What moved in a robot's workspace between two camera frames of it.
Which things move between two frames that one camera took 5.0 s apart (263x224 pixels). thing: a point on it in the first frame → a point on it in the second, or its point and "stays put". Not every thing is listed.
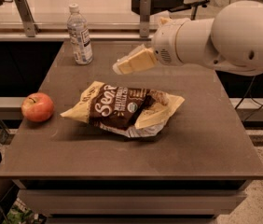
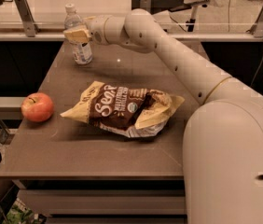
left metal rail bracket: [31, 29] stays put
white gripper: [166, 45] → [96, 28]
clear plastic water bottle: [79, 35] stays put
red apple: [37, 107] stays put
